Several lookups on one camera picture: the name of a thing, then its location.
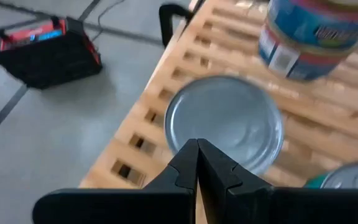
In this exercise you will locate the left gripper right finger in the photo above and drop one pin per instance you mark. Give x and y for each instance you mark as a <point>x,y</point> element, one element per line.
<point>259,208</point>

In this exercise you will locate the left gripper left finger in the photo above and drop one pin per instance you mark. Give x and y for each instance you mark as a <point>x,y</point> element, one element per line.
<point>120,208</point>

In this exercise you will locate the silver lid tuna can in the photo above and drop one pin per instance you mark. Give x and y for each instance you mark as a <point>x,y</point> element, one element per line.
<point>222,118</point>

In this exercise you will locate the green label tuna can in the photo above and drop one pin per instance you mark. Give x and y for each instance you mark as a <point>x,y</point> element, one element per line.
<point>353,177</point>

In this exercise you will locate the wooden slatted shelf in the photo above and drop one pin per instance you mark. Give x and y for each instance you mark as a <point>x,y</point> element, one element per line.
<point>322,124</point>

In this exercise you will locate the red black tool case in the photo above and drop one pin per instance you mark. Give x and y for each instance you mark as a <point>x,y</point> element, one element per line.
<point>48,62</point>

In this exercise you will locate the black frame clamp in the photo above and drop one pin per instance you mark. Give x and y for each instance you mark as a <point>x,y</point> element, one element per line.
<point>166,28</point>

